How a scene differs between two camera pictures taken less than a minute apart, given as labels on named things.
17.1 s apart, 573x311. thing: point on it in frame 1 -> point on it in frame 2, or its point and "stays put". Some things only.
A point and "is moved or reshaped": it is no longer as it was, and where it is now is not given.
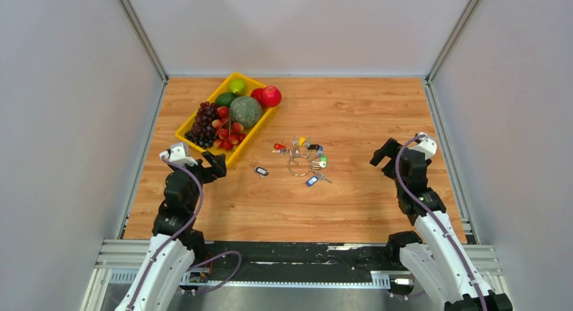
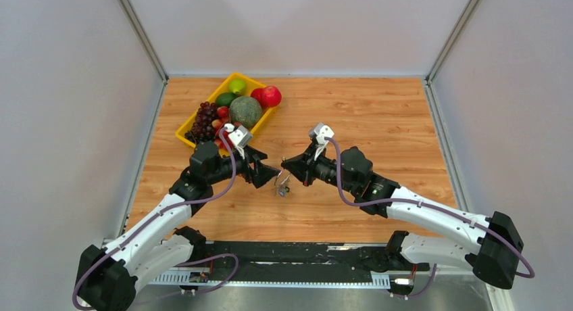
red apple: [272, 96] stays put
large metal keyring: [292, 173] is moved or reshaped
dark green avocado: [224, 99] stays put
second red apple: [259, 94] stays put
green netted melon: [245, 110] stays put
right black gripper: [390, 149] -> [303, 165]
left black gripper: [211, 174] -> [261, 175]
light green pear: [238, 86] stays put
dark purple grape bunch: [203, 131] stays put
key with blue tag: [313, 180] is moved or reshaped
